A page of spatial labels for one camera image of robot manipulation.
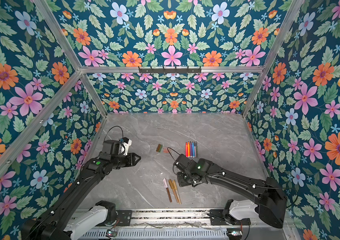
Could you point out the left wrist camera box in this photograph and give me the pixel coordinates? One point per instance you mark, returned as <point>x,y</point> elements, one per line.
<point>125,143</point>

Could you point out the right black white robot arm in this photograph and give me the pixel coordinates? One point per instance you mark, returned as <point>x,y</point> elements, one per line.
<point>267,199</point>

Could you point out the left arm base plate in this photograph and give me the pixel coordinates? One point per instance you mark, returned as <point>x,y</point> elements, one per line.
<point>123,219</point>

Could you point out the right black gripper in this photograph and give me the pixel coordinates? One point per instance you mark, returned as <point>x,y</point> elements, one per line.
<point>180,182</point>

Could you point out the aluminium front rail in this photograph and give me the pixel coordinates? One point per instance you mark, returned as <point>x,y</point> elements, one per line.
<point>170,217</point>

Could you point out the purple highlighter pen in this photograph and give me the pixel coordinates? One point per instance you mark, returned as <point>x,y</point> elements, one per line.
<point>191,155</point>

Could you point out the blue highlighter pen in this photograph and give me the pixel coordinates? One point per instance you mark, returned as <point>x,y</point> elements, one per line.
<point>193,150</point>

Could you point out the small circuit board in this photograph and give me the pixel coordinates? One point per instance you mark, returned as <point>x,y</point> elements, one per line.
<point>111,234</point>
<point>234,234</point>

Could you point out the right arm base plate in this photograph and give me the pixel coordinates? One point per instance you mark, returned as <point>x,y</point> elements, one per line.
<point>220,217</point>

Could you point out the left small circuit board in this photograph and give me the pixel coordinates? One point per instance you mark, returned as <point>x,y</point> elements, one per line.
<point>111,234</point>

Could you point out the black hook rack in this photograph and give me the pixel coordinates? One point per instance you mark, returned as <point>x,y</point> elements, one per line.
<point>169,70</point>

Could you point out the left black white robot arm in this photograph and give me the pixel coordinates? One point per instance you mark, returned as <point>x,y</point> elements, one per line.
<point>94,171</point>

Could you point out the right small circuit board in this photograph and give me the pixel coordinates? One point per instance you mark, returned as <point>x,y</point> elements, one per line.
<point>234,234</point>

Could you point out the brown pen tan cap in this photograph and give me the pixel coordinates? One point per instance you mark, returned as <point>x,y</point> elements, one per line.
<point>176,191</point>

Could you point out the tan brown pen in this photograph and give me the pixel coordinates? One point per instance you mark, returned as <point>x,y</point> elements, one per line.
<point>174,190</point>

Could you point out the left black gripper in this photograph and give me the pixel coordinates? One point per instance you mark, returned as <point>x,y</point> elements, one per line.
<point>132,157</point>

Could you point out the orange highlighter pen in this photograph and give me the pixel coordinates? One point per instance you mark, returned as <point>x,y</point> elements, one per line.
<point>189,149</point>

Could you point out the white slotted cable duct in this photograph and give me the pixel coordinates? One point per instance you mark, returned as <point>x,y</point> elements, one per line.
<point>158,234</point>

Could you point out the brown pen pink cap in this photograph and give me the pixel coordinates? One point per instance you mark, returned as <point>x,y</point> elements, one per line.
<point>167,189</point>

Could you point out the pink pen green cap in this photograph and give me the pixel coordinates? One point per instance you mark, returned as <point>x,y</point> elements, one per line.
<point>194,150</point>

